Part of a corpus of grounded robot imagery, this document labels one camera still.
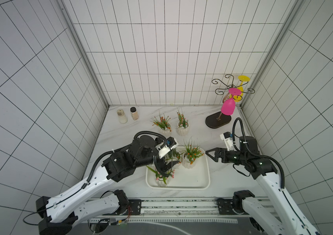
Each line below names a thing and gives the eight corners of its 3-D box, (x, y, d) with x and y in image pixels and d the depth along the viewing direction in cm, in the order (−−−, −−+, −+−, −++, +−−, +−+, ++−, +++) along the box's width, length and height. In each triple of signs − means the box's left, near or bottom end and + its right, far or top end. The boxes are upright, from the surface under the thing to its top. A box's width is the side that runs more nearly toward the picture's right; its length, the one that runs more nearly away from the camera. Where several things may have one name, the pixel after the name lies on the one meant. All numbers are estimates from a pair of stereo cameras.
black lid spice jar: (131, 120, 112) (129, 112, 105) (132, 114, 115) (130, 106, 108) (138, 120, 112) (136, 112, 105) (139, 114, 115) (137, 106, 108)
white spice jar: (119, 123, 110) (115, 115, 102) (121, 117, 114) (117, 108, 106) (126, 123, 110) (123, 115, 102) (128, 117, 114) (125, 108, 106)
